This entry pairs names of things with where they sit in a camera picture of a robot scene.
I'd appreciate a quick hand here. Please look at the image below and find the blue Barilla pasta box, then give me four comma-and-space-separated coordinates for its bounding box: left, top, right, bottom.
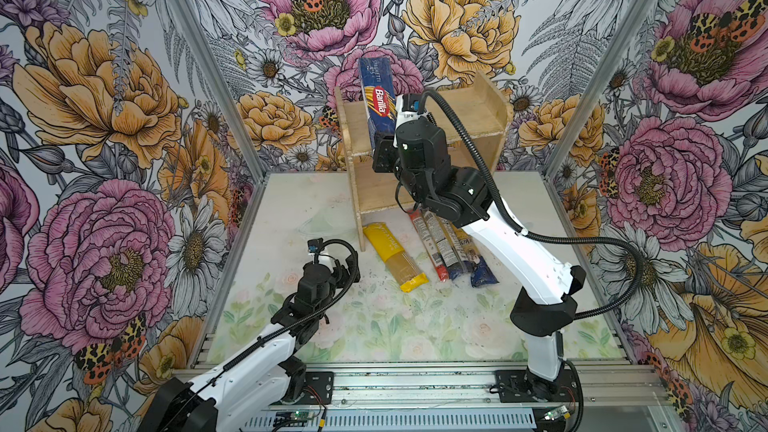
358, 57, 396, 148

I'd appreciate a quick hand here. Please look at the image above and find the clear blue-end spaghetti bag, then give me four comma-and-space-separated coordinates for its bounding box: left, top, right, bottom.
423, 211, 470, 280

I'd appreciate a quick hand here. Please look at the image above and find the yellow blue spaghetti bag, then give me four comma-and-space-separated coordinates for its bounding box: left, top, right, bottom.
454, 228, 499, 288

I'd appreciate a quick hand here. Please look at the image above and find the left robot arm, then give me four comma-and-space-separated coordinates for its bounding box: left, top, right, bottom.
138, 244, 360, 431

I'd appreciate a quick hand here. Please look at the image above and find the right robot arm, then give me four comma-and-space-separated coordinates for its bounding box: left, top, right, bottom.
373, 118, 585, 402

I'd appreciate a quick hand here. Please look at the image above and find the wooden two-tier shelf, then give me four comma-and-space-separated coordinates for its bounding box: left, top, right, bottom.
334, 72, 515, 252

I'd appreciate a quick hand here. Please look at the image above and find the red spaghetti bag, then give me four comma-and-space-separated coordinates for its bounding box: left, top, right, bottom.
408, 210, 449, 282

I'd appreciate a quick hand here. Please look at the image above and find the left green circuit board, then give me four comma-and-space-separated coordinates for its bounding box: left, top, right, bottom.
272, 411, 316, 429

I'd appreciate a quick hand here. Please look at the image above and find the green circuit board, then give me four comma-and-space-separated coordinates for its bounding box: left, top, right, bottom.
542, 405, 571, 421
272, 411, 316, 429

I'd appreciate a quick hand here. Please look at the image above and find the right green circuit board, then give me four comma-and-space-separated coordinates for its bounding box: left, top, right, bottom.
542, 405, 571, 421

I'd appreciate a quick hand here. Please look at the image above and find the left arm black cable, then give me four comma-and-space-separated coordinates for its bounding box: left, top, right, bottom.
209, 238, 361, 367

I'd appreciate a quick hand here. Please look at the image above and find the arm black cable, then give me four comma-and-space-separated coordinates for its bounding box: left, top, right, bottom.
209, 238, 361, 367
419, 87, 644, 320

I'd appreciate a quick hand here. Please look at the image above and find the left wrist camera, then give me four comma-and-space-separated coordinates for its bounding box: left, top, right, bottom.
307, 238, 324, 254

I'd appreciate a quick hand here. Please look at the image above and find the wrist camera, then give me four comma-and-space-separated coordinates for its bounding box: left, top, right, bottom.
395, 93, 421, 129
307, 238, 324, 254

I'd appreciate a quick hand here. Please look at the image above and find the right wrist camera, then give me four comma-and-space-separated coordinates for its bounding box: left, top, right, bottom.
395, 93, 421, 129

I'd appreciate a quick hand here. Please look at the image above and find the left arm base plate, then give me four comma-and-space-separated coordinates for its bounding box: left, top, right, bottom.
279, 371, 335, 406

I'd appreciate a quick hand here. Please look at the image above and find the aluminium front rail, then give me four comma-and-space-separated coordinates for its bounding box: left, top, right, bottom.
306, 360, 669, 410

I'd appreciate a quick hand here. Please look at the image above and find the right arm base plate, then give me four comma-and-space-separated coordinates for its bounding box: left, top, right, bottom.
489, 369, 581, 403

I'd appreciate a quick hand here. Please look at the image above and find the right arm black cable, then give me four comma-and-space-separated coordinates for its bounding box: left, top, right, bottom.
419, 87, 644, 320

